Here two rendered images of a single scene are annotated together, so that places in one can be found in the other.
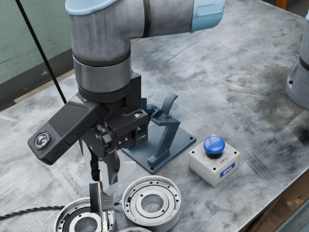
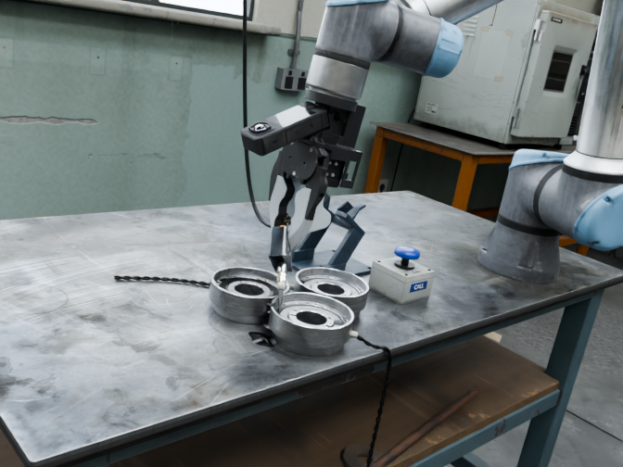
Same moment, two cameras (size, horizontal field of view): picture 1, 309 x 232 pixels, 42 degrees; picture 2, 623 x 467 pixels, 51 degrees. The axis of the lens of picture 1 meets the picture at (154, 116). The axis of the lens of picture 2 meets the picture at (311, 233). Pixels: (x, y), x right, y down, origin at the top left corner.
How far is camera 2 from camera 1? 0.54 m
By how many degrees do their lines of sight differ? 27
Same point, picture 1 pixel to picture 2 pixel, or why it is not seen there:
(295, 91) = (490, 255)
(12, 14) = (80, 197)
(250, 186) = (444, 310)
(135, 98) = (353, 132)
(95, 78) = (336, 74)
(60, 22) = not seen: hidden behind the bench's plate
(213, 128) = not seen: hidden behind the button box
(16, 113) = (138, 215)
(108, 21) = (367, 18)
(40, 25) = not seen: hidden behind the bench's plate
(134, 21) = (387, 28)
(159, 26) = (405, 44)
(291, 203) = (474, 416)
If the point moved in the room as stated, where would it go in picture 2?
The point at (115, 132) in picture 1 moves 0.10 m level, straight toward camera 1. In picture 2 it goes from (332, 150) to (356, 169)
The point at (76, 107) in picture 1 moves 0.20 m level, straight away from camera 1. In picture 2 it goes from (299, 111) to (256, 89)
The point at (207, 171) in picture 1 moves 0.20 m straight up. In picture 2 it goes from (396, 280) to (424, 150)
